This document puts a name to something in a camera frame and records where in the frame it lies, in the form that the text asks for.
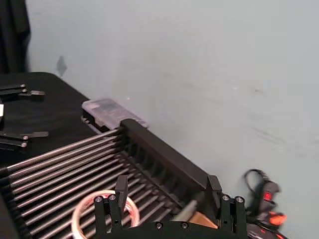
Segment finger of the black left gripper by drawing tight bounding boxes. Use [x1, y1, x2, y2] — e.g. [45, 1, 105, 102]
[0, 131, 49, 151]
[0, 84, 46, 102]

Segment black rack with steel bars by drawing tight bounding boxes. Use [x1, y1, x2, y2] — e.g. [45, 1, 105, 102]
[0, 119, 223, 239]

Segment black hanging fabric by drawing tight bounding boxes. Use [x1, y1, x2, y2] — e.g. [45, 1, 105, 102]
[0, 0, 31, 74]

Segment black table cloth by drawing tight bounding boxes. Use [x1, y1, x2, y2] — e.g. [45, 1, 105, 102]
[0, 72, 121, 168]

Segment white tape roll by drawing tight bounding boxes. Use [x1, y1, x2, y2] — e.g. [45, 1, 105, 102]
[71, 189, 142, 239]

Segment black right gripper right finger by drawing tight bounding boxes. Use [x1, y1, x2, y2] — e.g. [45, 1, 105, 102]
[206, 175, 247, 234]

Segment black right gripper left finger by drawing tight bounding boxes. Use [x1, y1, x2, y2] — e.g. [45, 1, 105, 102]
[94, 175, 130, 235]

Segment clear plastic case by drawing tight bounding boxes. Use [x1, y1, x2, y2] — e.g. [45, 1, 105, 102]
[81, 98, 150, 130]

